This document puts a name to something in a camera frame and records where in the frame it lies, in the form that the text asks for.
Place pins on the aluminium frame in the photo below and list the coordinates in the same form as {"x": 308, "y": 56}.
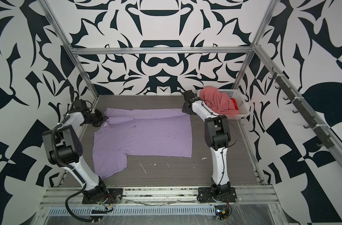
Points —
{"x": 253, "y": 49}

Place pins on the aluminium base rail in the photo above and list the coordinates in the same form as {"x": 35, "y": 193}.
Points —
{"x": 245, "y": 194}

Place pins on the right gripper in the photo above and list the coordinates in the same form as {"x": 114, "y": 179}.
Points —
{"x": 185, "y": 108}

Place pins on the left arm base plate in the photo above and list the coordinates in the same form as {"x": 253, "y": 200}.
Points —
{"x": 113, "y": 195}

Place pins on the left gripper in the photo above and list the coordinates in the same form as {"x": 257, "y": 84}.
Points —
{"x": 102, "y": 117}

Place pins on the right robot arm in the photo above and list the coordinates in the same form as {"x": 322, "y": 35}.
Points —
{"x": 217, "y": 137}

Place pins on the white plastic laundry basket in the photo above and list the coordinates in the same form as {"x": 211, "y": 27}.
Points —
{"x": 241, "y": 102}

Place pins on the wall hook rail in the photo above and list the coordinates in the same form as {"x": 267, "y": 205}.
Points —
{"x": 303, "y": 108}

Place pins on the small electronics board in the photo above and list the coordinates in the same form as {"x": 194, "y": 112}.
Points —
{"x": 222, "y": 212}

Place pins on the purple t-shirt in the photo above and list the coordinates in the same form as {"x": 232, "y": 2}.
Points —
{"x": 151, "y": 132}

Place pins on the white cable duct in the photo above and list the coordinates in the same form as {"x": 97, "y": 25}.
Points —
{"x": 143, "y": 210}

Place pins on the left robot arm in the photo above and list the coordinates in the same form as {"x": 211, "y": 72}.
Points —
{"x": 64, "y": 149}

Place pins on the pink t-shirt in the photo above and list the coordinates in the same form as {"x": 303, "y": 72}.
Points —
{"x": 218, "y": 102}

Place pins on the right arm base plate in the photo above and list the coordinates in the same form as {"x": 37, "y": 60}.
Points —
{"x": 212, "y": 194}

